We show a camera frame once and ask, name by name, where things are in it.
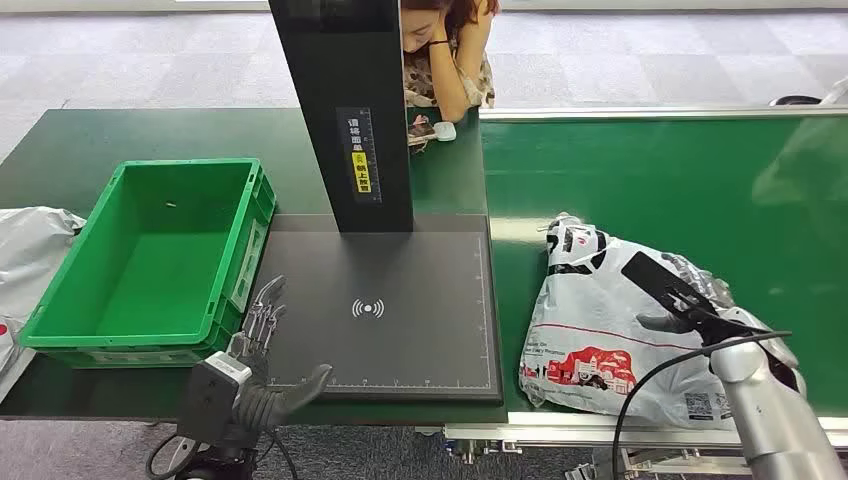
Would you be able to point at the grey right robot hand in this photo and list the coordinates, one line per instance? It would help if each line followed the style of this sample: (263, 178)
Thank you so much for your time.
(762, 328)

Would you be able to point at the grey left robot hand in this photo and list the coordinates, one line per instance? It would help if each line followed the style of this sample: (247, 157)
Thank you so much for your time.
(265, 401)

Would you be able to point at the white package with red print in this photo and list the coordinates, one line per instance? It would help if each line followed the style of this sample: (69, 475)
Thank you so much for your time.
(590, 298)

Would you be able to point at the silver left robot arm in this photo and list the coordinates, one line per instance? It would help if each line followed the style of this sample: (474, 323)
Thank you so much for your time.
(222, 460)

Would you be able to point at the green conveyor belt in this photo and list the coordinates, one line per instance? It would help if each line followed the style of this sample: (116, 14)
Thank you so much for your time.
(662, 185)

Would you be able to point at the white package with red dot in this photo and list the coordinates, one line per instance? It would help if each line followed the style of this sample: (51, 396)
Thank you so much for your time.
(10, 358)

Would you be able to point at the grey plastic package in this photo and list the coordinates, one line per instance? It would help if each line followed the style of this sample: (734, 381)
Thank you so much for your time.
(33, 252)

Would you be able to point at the black scanner base platform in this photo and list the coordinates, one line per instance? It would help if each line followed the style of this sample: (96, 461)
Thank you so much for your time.
(397, 344)

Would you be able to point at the green plastic crate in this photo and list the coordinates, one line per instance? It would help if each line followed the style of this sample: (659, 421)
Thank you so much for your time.
(166, 265)

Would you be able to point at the black chair base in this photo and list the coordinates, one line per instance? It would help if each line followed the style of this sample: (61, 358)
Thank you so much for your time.
(794, 100)

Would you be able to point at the white chair part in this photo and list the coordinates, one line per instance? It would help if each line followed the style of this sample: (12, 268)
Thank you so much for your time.
(837, 93)

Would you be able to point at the black yellow column label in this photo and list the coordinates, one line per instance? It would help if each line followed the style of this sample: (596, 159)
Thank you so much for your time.
(361, 159)

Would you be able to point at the small white device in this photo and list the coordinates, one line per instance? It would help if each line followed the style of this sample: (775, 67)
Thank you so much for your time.
(445, 132)

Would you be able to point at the black scanner column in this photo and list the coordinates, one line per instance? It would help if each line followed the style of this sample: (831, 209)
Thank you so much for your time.
(338, 66)

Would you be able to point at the person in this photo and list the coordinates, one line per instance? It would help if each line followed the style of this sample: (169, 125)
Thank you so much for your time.
(457, 73)

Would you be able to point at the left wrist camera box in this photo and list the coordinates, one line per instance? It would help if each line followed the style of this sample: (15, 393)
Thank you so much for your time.
(212, 394)

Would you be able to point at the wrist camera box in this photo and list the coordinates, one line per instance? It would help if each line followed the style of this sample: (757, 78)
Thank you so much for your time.
(212, 394)
(662, 281)

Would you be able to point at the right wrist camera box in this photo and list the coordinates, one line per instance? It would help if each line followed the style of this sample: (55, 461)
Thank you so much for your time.
(662, 281)

